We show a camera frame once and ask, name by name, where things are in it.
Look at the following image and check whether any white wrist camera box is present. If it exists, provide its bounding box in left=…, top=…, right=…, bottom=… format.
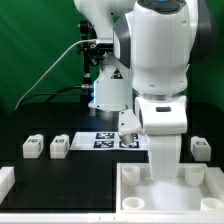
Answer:
left=118, top=109, right=142, bottom=145

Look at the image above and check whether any white left obstacle block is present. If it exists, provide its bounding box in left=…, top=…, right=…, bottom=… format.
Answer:
left=0, top=167, right=15, bottom=204

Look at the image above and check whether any grey camera cable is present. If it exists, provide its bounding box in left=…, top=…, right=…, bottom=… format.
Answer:
left=14, top=39, right=98, bottom=111

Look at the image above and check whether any black camera stand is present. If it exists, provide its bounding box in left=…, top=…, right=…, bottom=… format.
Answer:
left=77, top=20, right=97, bottom=103

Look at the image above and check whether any black base cable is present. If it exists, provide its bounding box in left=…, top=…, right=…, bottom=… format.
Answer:
left=19, top=84, right=95, bottom=108

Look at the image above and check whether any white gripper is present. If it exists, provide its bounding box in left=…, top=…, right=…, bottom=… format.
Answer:
left=146, top=135, right=182, bottom=181

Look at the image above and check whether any white sheet with markers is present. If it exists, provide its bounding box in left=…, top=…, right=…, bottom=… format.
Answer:
left=70, top=132, right=147, bottom=151

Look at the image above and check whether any white square table top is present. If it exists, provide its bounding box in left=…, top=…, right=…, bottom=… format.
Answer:
left=116, top=163, right=224, bottom=224

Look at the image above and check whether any silver camera on stand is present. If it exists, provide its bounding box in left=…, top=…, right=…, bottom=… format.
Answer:
left=96, top=40, right=114, bottom=52

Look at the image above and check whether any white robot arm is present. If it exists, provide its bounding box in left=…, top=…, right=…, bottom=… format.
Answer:
left=74, top=0, right=216, bottom=181

